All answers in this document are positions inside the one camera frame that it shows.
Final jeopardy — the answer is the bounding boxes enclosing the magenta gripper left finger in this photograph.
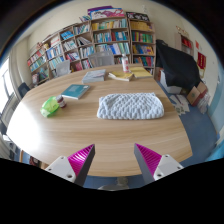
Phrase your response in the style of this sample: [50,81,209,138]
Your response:
[46,144,95,186]

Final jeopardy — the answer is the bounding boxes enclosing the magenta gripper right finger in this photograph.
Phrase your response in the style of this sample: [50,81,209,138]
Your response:
[134,143,183,184]

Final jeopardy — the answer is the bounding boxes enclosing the white folded towel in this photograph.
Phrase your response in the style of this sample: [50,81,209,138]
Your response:
[97,93,164,120]

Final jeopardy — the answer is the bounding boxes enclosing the green plastic bag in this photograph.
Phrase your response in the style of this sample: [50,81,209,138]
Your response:
[40,96,59,117]

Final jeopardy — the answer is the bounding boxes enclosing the small dark red jar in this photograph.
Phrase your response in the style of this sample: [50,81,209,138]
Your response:
[56,95,66,108]

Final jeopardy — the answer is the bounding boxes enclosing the teal book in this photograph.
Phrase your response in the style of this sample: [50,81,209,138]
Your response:
[61,84,90,99]

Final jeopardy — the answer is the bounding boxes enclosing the white box on floor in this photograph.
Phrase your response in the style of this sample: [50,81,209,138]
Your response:
[159,69,183,95]

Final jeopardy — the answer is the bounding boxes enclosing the cardboard box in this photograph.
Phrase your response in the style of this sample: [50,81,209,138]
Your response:
[187,82,208,106]

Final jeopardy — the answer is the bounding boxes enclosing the dark chair at window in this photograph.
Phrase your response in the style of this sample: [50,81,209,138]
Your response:
[18,82,30,98]

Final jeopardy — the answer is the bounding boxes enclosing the grey book stack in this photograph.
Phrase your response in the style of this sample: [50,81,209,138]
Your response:
[82,69,106,83]

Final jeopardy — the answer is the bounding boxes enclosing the yellow paper folder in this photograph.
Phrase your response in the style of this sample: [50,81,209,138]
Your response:
[130,67,152,78]

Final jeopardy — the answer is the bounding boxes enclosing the yellow open booklet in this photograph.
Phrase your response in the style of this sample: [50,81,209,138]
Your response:
[108,71,133,81]

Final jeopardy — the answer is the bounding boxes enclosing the black cloth covered object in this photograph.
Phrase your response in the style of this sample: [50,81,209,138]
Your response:
[156,39,201,90]

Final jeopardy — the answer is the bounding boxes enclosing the grey chair left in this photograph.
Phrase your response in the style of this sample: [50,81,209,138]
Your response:
[56,60,71,77]

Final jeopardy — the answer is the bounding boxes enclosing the wooden bookshelf left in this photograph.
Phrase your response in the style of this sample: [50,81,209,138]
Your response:
[26,34,64,88]

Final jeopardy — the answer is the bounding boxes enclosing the wooden bookshelf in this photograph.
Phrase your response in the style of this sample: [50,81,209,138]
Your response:
[59,17,131,71]
[26,34,64,88]
[128,19,156,74]

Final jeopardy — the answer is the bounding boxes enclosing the white plastic bottle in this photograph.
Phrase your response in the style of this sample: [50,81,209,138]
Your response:
[122,54,129,73]

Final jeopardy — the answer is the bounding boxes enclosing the grey mesh office chair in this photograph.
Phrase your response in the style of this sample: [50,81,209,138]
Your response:
[88,51,114,68]

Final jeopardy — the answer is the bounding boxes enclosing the wooden bookshelf right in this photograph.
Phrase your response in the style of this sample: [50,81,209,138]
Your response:
[128,19,156,74]

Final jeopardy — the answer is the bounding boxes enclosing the wooden bookshelf centre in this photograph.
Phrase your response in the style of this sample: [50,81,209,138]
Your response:
[59,17,131,71]

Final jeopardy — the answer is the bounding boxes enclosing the colourful poster atop shelf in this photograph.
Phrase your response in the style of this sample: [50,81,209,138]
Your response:
[88,6,125,20]

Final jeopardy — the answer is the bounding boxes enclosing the red wall poster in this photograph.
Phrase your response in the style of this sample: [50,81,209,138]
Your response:
[197,53,206,69]

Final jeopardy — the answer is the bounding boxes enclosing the small wall shelf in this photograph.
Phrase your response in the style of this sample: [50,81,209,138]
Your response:
[175,33,194,56]

